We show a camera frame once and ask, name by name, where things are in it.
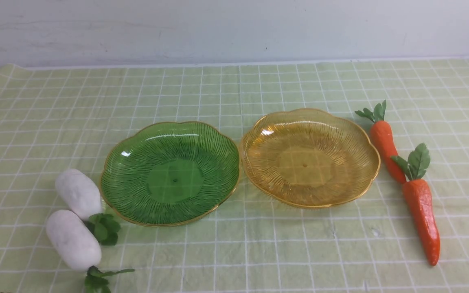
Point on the orange carrot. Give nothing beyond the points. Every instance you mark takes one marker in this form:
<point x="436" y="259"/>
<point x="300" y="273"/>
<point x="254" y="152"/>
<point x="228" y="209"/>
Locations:
<point x="418" y="197"/>
<point x="381" y="136"/>

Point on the white radish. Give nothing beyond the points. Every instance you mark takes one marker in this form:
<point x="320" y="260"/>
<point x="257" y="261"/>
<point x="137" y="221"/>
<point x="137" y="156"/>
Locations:
<point x="80" y="250"/>
<point x="83" y="197"/>

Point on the green plastic flower plate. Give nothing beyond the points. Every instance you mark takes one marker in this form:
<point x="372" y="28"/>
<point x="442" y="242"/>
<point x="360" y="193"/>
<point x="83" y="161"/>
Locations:
<point x="170" y="173"/>

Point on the amber plastic flower plate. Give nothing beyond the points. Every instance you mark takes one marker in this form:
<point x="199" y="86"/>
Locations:
<point x="308" y="158"/>

